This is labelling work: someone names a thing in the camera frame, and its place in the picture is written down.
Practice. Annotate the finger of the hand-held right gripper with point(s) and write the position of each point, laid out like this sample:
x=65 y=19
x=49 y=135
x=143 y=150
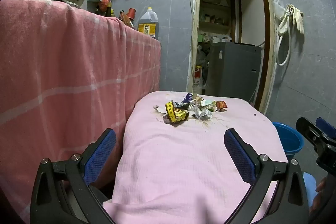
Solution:
x=325 y=125
x=308 y=129

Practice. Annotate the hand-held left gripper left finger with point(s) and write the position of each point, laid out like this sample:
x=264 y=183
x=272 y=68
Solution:
x=101 y=155

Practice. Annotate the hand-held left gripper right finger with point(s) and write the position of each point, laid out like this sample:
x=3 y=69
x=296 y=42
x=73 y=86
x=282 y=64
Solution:
x=240 y=155

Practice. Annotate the blue plastic bucket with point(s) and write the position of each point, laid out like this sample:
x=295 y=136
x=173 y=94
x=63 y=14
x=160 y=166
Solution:
x=288 y=140

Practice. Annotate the brown red torn packet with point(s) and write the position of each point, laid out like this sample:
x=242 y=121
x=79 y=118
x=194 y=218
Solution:
x=221 y=105

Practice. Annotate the white paper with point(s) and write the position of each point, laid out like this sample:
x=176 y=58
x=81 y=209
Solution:
x=203 y=113

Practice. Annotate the green white wrapper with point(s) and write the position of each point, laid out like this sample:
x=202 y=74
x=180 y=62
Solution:
x=207 y=103

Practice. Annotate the blue wrapper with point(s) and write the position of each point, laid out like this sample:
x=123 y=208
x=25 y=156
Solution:
x=187 y=98

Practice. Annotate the yellow wrapper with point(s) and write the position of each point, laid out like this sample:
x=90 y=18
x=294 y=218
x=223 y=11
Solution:
x=173 y=111

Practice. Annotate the person's right hand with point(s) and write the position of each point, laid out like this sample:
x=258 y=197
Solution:
x=320 y=184

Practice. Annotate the light blue cloth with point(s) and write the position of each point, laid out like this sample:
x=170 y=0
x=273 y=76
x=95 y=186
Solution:
x=310 y=187

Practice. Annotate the pink floral cloth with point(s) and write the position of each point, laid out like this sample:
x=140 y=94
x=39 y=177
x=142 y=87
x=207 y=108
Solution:
x=183 y=161

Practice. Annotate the red pink checked towel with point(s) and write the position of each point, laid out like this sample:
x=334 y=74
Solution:
x=65 y=82

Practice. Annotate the grey washing machine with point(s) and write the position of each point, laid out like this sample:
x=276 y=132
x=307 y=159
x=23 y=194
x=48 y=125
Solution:
x=233 y=71

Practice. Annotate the white red detergent bottle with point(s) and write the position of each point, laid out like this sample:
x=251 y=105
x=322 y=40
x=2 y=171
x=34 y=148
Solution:
x=197 y=81

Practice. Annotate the clear plastic bag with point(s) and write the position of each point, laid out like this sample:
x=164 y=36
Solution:
x=278 y=7

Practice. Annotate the wooden storage shelf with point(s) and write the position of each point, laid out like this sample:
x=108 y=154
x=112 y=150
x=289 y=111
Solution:
x=215 y=22

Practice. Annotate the dark sauce bottle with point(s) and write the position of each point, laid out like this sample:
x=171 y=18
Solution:
x=125 y=19

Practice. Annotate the large yellow label oil jug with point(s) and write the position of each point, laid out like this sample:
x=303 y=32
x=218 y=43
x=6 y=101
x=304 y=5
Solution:
x=148 y=26

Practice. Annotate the red cup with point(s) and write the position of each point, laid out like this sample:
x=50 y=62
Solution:
x=131 y=14

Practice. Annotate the wooden door frame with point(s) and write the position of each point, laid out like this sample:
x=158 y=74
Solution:
x=267 y=29

